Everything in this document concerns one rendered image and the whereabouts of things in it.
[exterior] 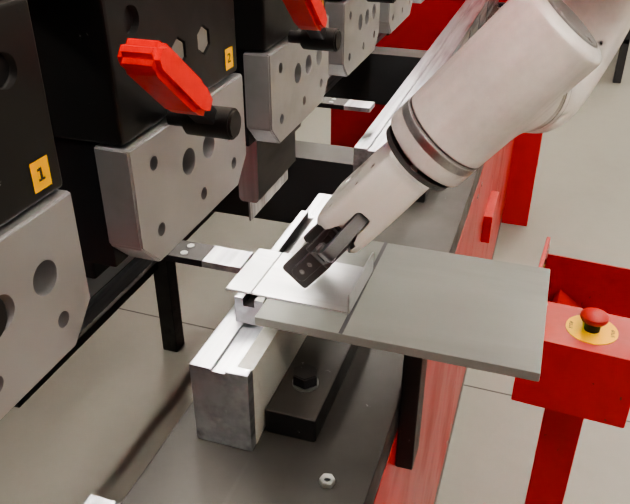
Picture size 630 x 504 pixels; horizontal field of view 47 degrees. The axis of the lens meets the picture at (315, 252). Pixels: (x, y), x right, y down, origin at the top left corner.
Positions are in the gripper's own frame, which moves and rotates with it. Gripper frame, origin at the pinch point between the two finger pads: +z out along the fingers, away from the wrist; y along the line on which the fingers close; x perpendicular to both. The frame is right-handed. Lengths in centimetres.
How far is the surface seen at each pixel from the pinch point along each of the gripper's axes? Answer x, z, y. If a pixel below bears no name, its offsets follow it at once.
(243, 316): -0.8, 8.1, 5.2
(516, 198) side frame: 70, 61, -216
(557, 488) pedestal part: 63, 25, -35
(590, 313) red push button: 37.7, -2.1, -32.7
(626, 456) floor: 108, 45, -94
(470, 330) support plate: 14.7, -7.8, 3.5
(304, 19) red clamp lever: -14.2, -20.0, 8.1
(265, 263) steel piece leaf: -2.5, 6.4, -1.4
